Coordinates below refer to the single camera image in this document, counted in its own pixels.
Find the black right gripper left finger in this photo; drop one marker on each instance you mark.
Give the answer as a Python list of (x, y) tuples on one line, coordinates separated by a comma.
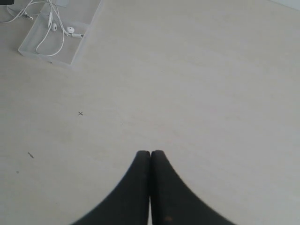
[(128, 203)]

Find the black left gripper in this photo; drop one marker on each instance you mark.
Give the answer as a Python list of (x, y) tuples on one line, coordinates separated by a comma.
[(7, 2)]

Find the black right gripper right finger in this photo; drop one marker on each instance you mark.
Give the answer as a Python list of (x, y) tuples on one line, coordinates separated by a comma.
[(172, 201)]

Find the clear plastic storage box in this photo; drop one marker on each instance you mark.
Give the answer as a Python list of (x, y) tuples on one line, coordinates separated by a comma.
[(60, 30)]

